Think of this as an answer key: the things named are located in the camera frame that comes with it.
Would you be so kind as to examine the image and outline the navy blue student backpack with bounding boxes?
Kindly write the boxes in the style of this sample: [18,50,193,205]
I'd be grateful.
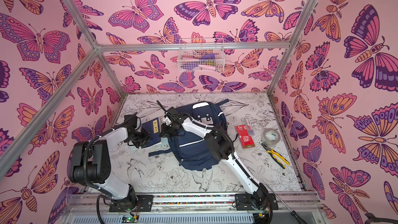
[148,99,230,171]

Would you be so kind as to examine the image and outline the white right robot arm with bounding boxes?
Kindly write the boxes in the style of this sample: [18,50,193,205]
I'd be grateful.
[160,100,274,224]

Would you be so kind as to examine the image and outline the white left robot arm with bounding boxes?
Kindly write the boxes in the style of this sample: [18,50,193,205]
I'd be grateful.
[68,113,153,224]

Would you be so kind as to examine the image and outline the red paper pack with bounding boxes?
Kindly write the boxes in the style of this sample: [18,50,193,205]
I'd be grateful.
[235,125,255,148]

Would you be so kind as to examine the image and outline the clear plastic stationery case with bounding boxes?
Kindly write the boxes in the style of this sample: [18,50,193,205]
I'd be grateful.
[244,118,255,136]

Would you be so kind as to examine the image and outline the green circuit board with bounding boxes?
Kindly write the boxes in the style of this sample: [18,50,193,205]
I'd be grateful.
[121,215,139,224]

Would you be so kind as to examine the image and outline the clear packing tape roll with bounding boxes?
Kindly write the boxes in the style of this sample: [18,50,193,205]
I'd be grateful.
[261,128,281,147]

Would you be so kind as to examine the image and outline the white wire basket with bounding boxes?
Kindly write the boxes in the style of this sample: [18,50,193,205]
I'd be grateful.
[176,38,226,73]

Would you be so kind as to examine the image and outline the yellow handled pliers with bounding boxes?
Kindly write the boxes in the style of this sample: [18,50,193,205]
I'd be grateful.
[261,143,290,169]

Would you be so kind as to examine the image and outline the black handled screwdriver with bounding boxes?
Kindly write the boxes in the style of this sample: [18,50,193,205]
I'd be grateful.
[265,183,307,224]

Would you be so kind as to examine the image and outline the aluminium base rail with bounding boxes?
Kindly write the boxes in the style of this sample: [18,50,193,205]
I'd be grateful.
[59,192,328,224]

